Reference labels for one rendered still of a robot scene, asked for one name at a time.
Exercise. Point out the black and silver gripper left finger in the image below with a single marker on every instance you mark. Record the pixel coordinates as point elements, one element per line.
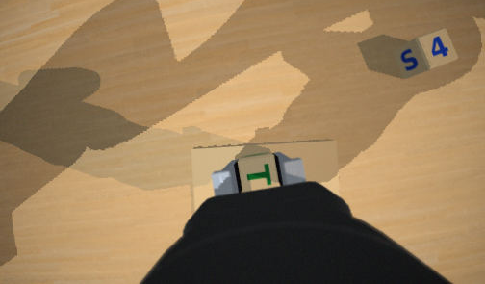
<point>227,180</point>

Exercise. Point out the tan flat mat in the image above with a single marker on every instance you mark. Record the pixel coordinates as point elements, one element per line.
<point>320,161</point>

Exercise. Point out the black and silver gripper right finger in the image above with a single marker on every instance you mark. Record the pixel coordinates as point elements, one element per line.
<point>289,171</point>

